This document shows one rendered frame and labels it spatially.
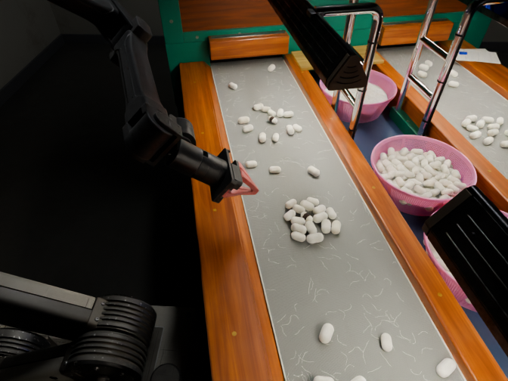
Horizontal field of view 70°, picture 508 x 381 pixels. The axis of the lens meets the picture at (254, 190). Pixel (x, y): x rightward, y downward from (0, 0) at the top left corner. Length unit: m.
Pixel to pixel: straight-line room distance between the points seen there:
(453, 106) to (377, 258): 0.73
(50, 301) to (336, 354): 0.50
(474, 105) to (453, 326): 0.88
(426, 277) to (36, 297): 0.72
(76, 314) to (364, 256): 0.58
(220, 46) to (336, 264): 0.93
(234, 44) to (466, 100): 0.84
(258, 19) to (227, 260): 1.00
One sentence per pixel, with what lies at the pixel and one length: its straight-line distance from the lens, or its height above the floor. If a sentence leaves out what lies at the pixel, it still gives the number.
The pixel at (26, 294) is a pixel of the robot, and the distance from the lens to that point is 0.73.
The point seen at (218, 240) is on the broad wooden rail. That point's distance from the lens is 0.80.
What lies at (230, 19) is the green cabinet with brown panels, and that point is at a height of 0.91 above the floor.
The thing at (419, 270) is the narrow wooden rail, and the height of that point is 0.77.
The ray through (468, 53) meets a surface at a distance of 1.78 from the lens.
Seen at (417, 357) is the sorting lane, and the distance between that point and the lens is 0.76.
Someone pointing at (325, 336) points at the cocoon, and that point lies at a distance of 0.70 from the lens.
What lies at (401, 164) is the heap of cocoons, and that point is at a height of 0.74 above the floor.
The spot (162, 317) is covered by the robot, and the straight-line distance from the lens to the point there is 1.05.
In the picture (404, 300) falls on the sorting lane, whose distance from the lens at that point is 0.80.
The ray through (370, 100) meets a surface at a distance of 1.37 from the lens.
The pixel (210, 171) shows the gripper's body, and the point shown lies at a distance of 0.67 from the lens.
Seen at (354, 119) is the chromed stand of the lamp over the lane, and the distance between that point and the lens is 1.10.
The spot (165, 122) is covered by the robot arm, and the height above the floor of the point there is 1.05.
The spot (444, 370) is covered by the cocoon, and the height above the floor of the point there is 0.76.
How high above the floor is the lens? 1.40
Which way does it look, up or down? 45 degrees down
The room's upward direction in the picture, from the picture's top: straight up
